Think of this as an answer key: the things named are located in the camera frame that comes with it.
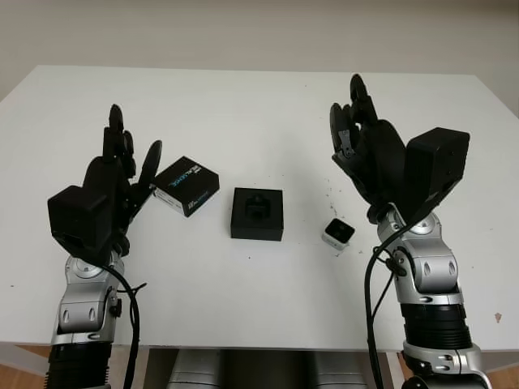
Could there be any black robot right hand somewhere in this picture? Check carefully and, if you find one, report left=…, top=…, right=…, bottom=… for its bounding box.
left=328, top=73, right=409, bottom=212

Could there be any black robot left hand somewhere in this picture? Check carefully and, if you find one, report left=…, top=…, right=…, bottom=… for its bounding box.
left=83, top=104, right=164, bottom=260

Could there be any black printed box lid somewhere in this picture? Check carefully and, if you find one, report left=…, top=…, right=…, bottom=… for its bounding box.
left=154, top=155, right=221, bottom=219

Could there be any small silver depth camera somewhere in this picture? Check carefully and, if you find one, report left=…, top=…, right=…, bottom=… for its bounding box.
left=321, top=218, right=356, bottom=250

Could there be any grey robot lower body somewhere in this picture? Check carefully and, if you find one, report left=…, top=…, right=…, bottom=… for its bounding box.
left=166, top=348, right=368, bottom=389

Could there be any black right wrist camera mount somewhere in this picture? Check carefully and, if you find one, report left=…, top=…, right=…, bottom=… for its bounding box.
left=399, top=126, right=471, bottom=222

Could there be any black camera box base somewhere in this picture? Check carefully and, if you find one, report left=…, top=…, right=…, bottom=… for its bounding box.
left=229, top=186, right=284, bottom=242

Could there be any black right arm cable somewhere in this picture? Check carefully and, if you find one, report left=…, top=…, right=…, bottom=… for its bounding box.
left=363, top=216, right=425, bottom=389

